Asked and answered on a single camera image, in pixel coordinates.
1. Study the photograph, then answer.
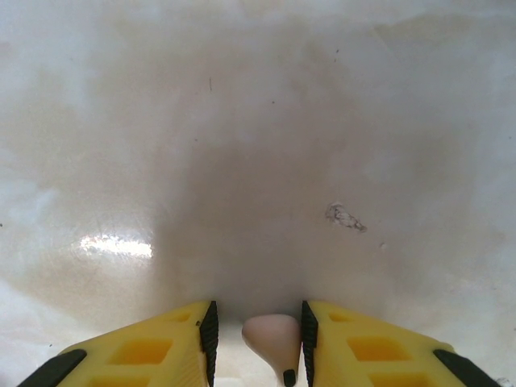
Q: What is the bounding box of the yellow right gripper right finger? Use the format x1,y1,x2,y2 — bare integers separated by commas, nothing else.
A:
301,300,505,387

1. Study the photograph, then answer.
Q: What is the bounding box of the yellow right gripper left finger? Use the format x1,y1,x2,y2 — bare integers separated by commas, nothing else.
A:
23,300,219,387

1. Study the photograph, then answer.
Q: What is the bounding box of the pink wireless earbud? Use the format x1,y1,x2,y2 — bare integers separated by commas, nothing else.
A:
241,313,302,387

